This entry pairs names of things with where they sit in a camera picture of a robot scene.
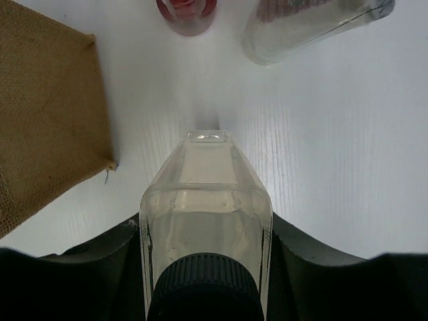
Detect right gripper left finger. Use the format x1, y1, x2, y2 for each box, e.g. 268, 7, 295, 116
1, 219, 146, 320

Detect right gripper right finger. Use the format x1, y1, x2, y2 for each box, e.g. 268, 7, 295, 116
267, 217, 427, 320

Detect small jar with grey lid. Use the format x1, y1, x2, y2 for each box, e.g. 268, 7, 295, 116
140, 130, 272, 320

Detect canvas bag with strawberry print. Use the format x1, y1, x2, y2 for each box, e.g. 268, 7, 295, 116
1, 1, 116, 235

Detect clear plastic sachet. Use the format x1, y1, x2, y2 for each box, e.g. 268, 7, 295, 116
242, 0, 395, 66

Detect red bottle with red cap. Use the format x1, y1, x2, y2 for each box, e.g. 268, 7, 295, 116
155, 0, 217, 37

